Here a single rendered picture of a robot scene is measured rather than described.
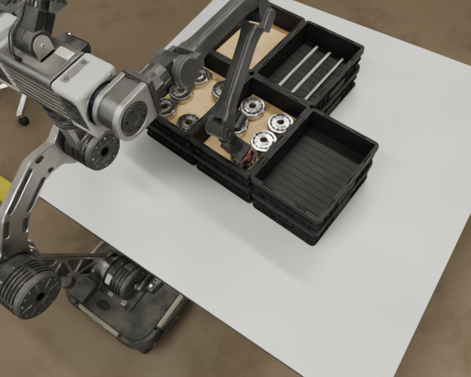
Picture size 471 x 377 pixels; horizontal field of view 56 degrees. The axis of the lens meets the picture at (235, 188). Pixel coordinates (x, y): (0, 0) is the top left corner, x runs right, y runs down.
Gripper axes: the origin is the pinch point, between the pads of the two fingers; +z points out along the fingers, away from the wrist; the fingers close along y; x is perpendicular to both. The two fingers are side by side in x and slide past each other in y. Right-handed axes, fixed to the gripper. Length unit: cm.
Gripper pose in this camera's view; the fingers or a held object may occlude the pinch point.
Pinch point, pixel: (242, 153)
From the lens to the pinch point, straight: 169.2
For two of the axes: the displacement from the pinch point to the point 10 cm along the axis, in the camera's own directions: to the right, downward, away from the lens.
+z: 3.1, 2.5, 9.2
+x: -5.8, 8.1, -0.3
